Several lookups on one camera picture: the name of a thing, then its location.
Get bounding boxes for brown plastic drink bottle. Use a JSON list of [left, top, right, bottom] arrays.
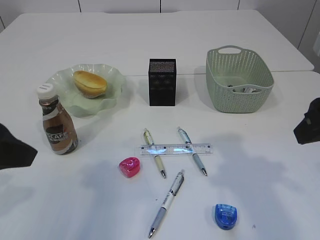
[[36, 83, 78, 155]]

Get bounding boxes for yellow bread roll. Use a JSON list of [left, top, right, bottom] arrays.
[[73, 70, 108, 99]]

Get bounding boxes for blue-grey pen under ruler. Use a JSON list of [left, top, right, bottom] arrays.
[[177, 126, 208, 176]]

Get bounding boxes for pink pencil sharpener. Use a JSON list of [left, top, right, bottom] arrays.
[[118, 156, 141, 178]]

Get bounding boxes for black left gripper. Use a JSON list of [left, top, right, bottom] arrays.
[[0, 124, 38, 170]]

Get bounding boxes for green wavy glass plate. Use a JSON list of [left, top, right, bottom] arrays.
[[46, 63, 126, 118]]

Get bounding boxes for blue pencil sharpener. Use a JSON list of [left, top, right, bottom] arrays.
[[213, 203, 238, 230]]

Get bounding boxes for white blue-grip pen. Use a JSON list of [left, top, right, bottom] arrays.
[[148, 169, 185, 239]]

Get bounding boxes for yellow-green pen under ruler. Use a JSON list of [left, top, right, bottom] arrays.
[[143, 128, 167, 179]]

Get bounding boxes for black mesh pen holder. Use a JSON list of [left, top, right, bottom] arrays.
[[148, 58, 177, 107]]

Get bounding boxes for large paper ball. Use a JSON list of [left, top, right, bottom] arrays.
[[232, 87, 260, 94]]

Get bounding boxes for green woven plastic basket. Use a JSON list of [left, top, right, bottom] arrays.
[[206, 45, 274, 114]]

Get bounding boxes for clear plastic ruler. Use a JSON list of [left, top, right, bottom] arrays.
[[136, 143, 213, 156]]

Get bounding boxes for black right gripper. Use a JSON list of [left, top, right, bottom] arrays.
[[293, 97, 320, 145]]

